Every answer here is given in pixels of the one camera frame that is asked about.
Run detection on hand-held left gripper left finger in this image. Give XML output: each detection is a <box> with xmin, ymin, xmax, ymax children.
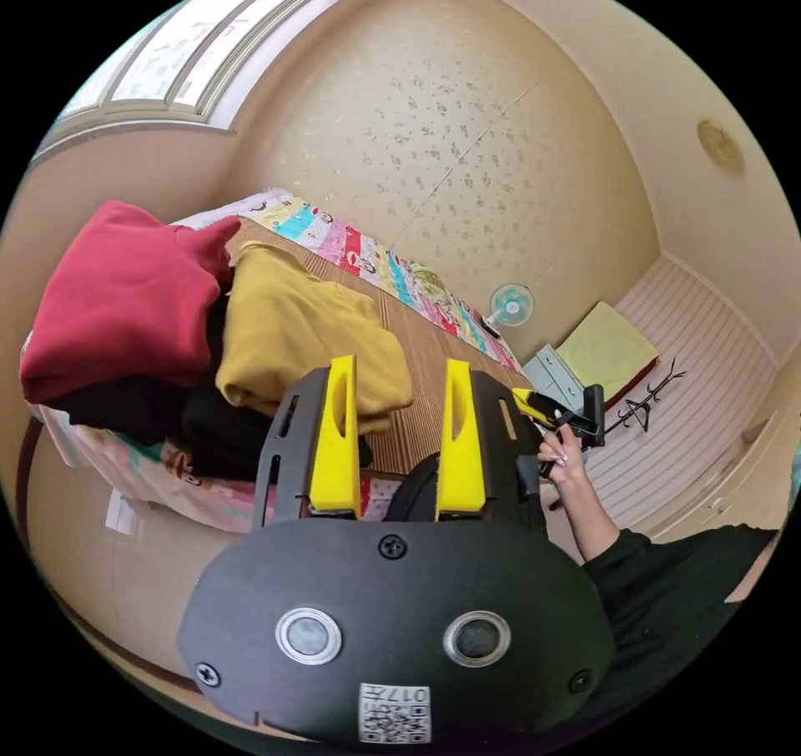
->
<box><xmin>310</xmin><ymin>355</ymin><xmax>363</xmax><ymax>514</ymax></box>

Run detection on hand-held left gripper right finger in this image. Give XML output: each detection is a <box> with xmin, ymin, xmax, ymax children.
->
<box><xmin>435</xmin><ymin>358</ymin><xmax>486</xmax><ymax>512</ymax></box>

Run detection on person's right forearm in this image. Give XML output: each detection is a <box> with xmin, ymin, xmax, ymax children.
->
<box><xmin>554</xmin><ymin>477</ymin><xmax>633</xmax><ymax>567</ymax></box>

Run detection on mustard brown long sleeve shirt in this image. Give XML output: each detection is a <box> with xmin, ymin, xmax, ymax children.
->
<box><xmin>214</xmin><ymin>241</ymin><xmax>415</xmax><ymax>436</ymax></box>

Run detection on person's right hand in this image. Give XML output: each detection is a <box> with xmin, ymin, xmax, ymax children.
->
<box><xmin>537</xmin><ymin>422</ymin><xmax>589</xmax><ymax>501</ymax></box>

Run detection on grey drawer cabinet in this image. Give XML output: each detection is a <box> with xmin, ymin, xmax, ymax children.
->
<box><xmin>521</xmin><ymin>343</ymin><xmax>588</xmax><ymax>408</ymax></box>

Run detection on black coat rack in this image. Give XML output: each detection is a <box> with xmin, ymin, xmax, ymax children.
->
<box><xmin>602</xmin><ymin>357</ymin><xmax>688</xmax><ymax>436</ymax></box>

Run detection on yellow folded blanket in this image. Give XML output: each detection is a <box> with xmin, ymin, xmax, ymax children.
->
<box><xmin>555</xmin><ymin>300</ymin><xmax>660</xmax><ymax>397</ymax></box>

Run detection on small blue fan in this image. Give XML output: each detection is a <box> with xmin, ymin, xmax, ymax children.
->
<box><xmin>482</xmin><ymin>282</ymin><xmax>537</xmax><ymax>339</ymax></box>

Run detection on bed with woven mat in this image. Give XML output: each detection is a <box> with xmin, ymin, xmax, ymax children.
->
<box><xmin>18</xmin><ymin>186</ymin><xmax>534</xmax><ymax>537</ymax></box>

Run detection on person's body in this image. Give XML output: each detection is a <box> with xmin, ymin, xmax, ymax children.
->
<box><xmin>585</xmin><ymin>522</ymin><xmax>780</xmax><ymax>717</ymax></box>

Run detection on pile of clothes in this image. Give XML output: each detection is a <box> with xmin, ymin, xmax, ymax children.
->
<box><xmin>18</xmin><ymin>199</ymin><xmax>376</xmax><ymax>485</ymax></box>

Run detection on round ceiling lamp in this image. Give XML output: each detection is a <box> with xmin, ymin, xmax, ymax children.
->
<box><xmin>696</xmin><ymin>118</ymin><xmax>747</xmax><ymax>176</ymax></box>

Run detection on window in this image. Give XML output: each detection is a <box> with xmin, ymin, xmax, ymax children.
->
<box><xmin>31</xmin><ymin>0</ymin><xmax>351</xmax><ymax>166</ymax></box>

